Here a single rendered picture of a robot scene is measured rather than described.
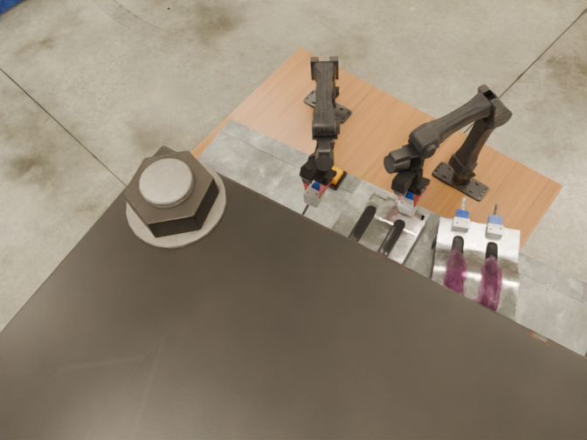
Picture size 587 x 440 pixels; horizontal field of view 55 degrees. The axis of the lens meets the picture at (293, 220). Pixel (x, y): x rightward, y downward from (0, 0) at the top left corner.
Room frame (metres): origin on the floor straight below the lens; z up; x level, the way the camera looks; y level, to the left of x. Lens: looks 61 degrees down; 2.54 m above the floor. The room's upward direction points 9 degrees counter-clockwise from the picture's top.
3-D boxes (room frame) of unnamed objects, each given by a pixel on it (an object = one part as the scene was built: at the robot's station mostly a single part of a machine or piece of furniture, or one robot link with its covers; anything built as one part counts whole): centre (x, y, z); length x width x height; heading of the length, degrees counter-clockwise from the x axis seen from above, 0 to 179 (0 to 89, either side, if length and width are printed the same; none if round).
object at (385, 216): (0.75, -0.19, 0.87); 0.50 x 0.26 x 0.14; 141
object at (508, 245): (0.59, -0.52, 0.86); 0.50 x 0.26 x 0.11; 158
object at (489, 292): (0.60, -0.52, 0.90); 0.26 x 0.18 x 0.08; 158
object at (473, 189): (1.03, -0.62, 0.84); 0.20 x 0.07 x 0.08; 44
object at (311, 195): (1.01, -0.10, 0.93); 0.13 x 0.05 x 0.05; 141
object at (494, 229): (0.83, -0.67, 0.86); 0.13 x 0.05 x 0.05; 158
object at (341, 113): (1.46, -0.20, 0.84); 0.20 x 0.07 x 0.08; 44
